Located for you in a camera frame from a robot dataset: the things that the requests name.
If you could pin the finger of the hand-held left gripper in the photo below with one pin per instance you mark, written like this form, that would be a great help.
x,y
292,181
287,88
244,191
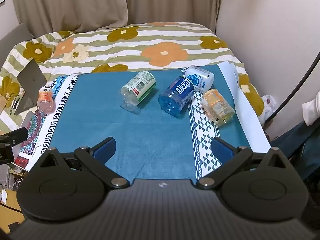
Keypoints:
x,y
15,133

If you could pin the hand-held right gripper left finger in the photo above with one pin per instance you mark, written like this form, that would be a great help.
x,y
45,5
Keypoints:
x,y
105,148

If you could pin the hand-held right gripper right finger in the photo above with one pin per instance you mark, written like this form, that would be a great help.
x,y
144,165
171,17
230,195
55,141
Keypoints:
x,y
221,150

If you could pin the clear orange label bottle cup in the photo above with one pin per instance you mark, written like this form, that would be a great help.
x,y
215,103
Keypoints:
x,y
218,105

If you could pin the pink plastic bottle cup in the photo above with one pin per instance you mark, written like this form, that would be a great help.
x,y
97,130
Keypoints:
x,y
46,100

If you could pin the blue plastic bottle cup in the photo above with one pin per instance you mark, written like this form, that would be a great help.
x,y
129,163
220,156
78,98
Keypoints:
x,y
175,95

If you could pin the clear green label bottle cup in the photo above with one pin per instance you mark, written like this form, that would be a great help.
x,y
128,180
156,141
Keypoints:
x,y
140,85

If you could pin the white blue label bottle cup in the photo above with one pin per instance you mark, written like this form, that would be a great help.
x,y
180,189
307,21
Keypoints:
x,y
200,78

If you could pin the mandala patterned mat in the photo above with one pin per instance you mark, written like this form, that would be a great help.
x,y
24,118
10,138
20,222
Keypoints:
x,y
33,130

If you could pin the teal table cloth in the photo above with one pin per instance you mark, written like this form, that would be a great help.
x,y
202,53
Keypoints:
x,y
150,135

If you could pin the grey folding stand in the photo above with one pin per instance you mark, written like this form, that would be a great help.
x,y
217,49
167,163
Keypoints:
x,y
31,77

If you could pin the white plastic bag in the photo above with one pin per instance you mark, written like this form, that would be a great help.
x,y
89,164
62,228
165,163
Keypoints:
x,y
268,102

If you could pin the person's leg in jeans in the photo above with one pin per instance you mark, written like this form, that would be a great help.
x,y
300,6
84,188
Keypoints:
x,y
295,142

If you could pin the grey headboard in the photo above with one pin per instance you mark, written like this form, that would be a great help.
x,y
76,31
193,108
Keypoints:
x,y
12,37

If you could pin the floral striped blanket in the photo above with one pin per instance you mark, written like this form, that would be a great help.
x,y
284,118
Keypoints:
x,y
155,40

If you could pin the beige curtain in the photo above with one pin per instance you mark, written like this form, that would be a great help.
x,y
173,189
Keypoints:
x,y
75,2

